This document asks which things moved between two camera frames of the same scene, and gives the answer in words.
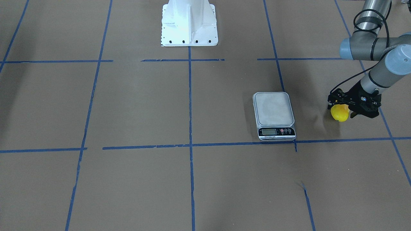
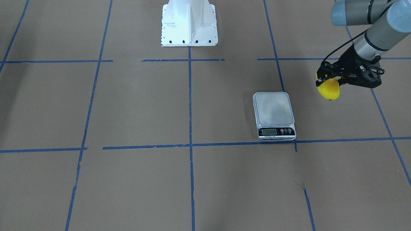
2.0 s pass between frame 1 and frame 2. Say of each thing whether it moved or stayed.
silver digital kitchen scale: stayed
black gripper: moved
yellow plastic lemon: moved
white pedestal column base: stayed
